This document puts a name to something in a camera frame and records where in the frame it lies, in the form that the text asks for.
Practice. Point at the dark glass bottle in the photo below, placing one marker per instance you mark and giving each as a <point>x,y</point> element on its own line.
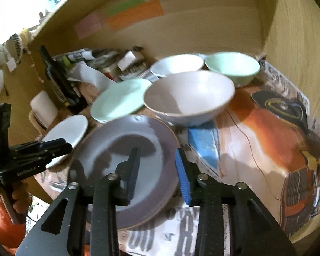
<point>58,80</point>

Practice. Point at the white plate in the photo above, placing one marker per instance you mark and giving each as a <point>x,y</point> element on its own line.
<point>69,128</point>

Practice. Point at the person's left hand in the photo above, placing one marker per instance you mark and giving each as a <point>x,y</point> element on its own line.
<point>20,197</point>

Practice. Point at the pink paper note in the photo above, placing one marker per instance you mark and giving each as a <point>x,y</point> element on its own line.
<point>88,25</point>

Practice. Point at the orange paper note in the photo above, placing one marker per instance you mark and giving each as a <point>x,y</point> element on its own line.
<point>138,14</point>

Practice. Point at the printed newspaper table cover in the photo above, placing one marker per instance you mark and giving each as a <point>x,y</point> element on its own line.
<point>256,138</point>

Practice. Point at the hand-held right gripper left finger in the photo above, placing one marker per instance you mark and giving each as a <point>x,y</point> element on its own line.
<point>130,181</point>

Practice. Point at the purple grey plate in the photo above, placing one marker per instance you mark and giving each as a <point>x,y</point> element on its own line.
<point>101,152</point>

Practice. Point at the pile of boxes and tubes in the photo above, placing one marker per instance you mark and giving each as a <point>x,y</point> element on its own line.
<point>82,54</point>

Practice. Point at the patterned ornament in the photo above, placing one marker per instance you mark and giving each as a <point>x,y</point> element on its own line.
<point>16,44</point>

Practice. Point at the white paper sheet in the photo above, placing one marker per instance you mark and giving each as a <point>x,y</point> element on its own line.
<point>92,77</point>

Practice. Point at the green paper note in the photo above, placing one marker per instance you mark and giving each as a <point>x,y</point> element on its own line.
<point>125,5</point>

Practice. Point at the person's left forearm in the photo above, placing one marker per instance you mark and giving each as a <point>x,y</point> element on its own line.
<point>2,226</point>

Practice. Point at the large pink bowl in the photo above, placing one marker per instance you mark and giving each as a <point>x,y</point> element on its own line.
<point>189,96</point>

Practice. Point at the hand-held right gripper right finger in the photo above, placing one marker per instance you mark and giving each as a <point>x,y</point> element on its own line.
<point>182,178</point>

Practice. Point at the white mug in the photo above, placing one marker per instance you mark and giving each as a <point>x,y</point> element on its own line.
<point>42,104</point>

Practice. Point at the mint green bowl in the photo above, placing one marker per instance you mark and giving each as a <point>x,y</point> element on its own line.
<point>229,64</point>

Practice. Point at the yellow green tube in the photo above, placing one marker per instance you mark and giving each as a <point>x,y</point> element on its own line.
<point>67,59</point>

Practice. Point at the small white bowl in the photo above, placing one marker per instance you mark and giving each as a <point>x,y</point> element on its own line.
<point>176,64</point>

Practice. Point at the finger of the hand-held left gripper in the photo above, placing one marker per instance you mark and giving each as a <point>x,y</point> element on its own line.
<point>53,141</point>
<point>60,149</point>

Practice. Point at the small cardboard box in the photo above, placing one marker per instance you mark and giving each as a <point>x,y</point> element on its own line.
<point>128,58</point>

